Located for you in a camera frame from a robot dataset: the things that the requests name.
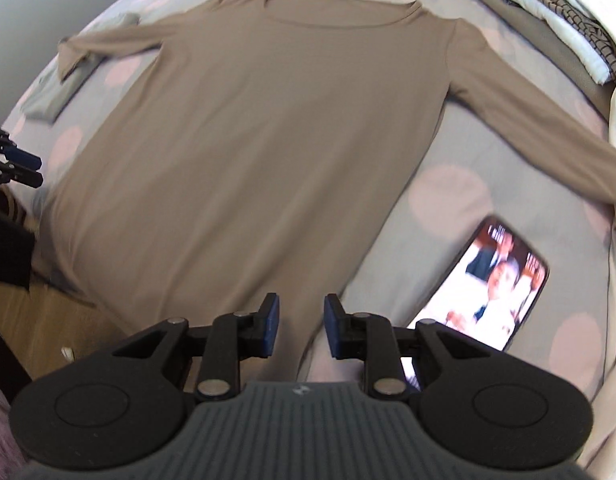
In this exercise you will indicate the white paper scrap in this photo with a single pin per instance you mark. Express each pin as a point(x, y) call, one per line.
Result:
point(68, 353)

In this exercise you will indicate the black cloth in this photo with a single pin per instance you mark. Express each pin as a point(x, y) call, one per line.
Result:
point(8, 245)

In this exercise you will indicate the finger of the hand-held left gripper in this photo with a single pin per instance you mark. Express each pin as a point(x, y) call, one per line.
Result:
point(28, 180)
point(25, 159)

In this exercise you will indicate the person's mauve clothing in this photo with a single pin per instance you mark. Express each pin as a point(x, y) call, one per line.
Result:
point(0, 435)

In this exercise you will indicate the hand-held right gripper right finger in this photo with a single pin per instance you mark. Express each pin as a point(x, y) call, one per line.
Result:
point(331, 327)

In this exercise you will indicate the taupe long sleeve shirt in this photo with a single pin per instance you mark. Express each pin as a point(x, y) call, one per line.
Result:
point(263, 135)

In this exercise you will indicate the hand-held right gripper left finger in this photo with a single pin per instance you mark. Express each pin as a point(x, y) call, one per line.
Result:
point(270, 325)

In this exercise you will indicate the smartphone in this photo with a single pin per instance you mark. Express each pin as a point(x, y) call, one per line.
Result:
point(493, 280)

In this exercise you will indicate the bed with pink dotted sheet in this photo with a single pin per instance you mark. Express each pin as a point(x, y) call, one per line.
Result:
point(488, 160)

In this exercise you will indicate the grey folded cloth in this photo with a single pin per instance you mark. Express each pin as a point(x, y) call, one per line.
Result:
point(48, 95)

